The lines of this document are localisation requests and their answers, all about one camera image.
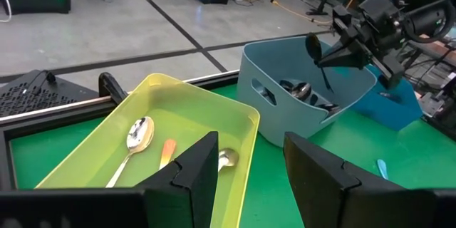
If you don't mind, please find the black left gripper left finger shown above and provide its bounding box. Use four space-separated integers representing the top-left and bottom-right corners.
135 130 219 228

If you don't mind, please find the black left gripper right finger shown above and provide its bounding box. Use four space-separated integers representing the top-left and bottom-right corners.
284 132 405 228

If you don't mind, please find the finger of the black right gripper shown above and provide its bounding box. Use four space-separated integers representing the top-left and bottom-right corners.
318 53 370 71
318 38 364 66

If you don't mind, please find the large black spoon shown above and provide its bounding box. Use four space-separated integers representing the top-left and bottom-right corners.
291 81 313 102

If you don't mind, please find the large orange-handled silver spoon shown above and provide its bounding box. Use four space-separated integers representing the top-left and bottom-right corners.
105 115 156 189

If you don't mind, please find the blue plastic bin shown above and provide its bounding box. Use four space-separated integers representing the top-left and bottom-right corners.
351 63 424 132

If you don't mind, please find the yellow-green plastic bin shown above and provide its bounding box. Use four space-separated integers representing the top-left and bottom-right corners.
34 73 261 228

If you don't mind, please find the black clamp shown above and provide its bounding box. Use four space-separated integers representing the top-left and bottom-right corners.
98 71 129 107

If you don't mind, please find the black perforated metal case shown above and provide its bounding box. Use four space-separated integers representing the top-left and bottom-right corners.
0 69 100 119

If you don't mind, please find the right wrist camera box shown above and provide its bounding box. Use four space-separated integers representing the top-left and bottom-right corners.
358 0 395 22

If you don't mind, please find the yellow extension cable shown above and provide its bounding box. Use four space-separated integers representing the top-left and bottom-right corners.
269 0 334 26

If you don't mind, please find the orange-handled spoon at back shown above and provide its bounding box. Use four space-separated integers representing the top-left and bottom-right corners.
376 158 390 181

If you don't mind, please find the grey-blue plastic bin with handles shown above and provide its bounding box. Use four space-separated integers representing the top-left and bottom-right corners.
236 35 378 148

